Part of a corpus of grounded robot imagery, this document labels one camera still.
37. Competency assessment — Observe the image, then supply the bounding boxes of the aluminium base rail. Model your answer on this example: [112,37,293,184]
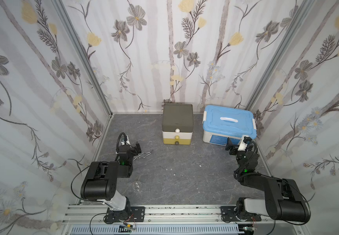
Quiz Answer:
[59,205,309,235]

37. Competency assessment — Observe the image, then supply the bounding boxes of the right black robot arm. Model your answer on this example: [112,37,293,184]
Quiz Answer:
[225,136,311,225]

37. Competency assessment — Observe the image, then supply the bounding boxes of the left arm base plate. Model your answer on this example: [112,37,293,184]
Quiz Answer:
[103,207,146,224]

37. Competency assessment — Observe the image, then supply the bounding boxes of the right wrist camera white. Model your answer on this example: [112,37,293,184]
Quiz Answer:
[238,135,252,151]

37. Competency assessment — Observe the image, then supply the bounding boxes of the olive three-drawer cabinet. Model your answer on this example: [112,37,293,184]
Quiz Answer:
[162,103,194,145]

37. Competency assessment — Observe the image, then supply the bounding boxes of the white slotted cable duct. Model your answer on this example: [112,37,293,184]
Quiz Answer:
[68,224,244,235]

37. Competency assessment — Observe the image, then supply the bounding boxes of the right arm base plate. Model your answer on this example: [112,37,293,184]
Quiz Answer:
[220,206,261,223]

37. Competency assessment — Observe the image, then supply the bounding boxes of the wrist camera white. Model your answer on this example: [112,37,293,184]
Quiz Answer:
[120,135,131,146]
[238,135,252,151]

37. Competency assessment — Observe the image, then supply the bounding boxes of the blue lidded storage box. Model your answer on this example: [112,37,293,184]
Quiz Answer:
[202,105,257,146]

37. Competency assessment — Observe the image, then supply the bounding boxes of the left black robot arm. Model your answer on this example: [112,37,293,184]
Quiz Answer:
[80,143,142,224]

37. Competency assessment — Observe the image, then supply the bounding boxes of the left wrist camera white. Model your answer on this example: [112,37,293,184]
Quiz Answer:
[120,135,131,146]

